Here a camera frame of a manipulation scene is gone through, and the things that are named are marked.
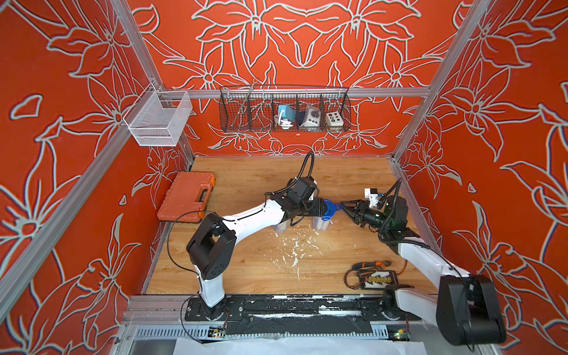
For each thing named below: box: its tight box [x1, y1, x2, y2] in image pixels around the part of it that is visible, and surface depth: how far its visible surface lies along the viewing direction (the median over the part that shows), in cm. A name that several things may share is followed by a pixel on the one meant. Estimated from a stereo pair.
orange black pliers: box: [352, 260, 392, 270], surface depth 83 cm
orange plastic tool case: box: [156, 170, 216, 223], surface depth 102 cm
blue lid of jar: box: [321, 199, 343, 222], surface depth 84 cm
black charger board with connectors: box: [358, 269, 400, 290], surface depth 79 cm
